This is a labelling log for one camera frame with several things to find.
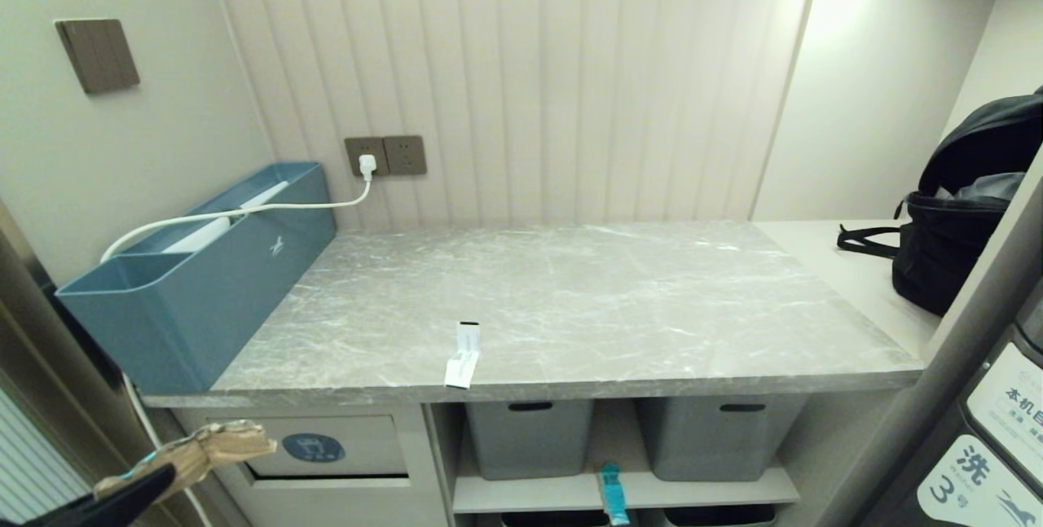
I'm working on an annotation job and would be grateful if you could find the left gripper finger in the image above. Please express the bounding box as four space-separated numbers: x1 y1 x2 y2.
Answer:
23 464 177 527

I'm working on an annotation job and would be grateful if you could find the brown paper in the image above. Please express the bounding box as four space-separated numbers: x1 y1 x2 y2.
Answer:
94 419 278 503

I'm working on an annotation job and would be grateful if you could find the pale counter cabinet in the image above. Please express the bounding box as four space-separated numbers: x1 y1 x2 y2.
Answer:
167 395 816 527

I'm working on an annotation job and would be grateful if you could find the grey storage bin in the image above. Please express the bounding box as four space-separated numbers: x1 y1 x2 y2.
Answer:
498 511 612 527
635 396 808 483
464 399 595 481
663 503 780 527

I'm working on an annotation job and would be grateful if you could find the white slatted panel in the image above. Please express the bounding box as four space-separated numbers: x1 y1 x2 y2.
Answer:
0 387 93 527

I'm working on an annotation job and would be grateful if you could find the blue plastic organizer box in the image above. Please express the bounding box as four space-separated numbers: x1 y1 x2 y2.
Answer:
55 161 338 395

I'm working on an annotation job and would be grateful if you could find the white device in organizer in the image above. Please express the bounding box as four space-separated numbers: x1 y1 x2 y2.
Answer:
161 180 291 255

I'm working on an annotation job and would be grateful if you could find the small white wrapper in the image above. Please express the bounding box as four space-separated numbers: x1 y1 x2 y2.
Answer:
444 322 482 390

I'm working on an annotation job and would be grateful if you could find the teal sachet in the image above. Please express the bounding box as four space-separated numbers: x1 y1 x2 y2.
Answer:
598 463 632 527

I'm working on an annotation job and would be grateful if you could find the dark appliance with white labels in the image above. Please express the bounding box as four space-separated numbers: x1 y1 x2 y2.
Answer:
862 274 1043 527

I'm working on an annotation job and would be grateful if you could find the black backpack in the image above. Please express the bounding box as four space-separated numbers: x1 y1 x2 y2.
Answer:
837 87 1043 318

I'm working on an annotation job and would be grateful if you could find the white power cable with plug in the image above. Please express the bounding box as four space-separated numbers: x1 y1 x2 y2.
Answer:
99 154 376 527

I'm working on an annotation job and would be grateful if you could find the brown wall socket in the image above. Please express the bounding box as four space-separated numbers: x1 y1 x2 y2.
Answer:
384 134 428 177
344 136 390 178

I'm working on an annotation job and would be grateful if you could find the brown wall switch panel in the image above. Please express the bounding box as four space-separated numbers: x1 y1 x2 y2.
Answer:
55 18 141 95

